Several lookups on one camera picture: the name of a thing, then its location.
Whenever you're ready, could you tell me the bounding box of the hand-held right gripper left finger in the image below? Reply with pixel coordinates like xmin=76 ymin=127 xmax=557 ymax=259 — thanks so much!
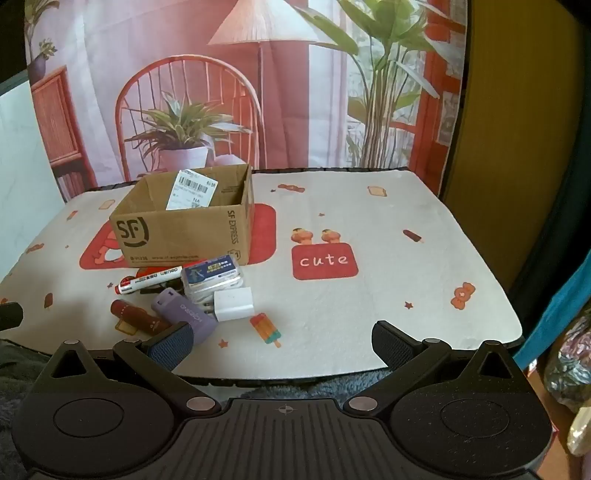
xmin=34 ymin=322 xmax=221 ymax=413

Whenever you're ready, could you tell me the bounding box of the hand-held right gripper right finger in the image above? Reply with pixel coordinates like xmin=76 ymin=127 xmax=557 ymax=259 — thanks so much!
xmin=342 ymin=320 xmax=532 ymax=412

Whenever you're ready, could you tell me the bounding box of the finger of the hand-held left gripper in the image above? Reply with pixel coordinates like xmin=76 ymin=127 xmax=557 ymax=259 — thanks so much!
xmin=0 ymin=302 xmax=24 ymax=330

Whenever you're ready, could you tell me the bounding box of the purple plastic bottle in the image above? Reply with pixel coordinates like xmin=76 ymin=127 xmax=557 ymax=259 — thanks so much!
xmin=152 ymin=287 xmax=218 ymax=346

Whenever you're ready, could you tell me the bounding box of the dark red lipstick tube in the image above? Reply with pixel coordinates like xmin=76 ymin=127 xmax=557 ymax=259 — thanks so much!
xmin=110 ymin=299 xmax=172 ymax=335

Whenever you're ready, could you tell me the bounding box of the red and white marker pen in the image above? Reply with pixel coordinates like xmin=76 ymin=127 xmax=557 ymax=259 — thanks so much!
xmin=115 ymin=265 xmax=182 ymax=295

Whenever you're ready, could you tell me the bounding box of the clear plastic floss box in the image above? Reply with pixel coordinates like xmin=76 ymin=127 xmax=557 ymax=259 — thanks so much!
xmin=180 ymin=255 xmax=245 ymax=303

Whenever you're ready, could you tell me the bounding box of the brown cardboard box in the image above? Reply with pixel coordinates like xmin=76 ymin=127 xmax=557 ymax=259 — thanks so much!
xmin=109 ymin=164 xmax=256 ymax=268

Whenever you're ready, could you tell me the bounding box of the white cartoon printed mat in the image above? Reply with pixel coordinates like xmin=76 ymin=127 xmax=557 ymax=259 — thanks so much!
xmin=0 ymin=167 xmax=523 ymax=381

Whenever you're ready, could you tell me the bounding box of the white shipping label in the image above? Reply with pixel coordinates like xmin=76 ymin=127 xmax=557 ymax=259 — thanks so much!
xmin=166 ymin=169 xmax=219 ymax=210

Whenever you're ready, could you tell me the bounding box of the teal cloth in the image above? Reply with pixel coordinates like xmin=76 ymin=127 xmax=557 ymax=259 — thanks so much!
xmin=512 ymin=258 xmax=591 ymax=370

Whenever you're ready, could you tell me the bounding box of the floral patterned bag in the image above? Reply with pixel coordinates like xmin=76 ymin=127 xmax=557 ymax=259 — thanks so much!
xmin=542 ymin=314 xmax=591 ymax=457

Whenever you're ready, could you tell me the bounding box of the printed room scene backdrop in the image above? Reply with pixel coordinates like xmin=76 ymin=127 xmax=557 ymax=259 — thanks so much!
xmin=25 ymin=0 xmax=467 ymax=204

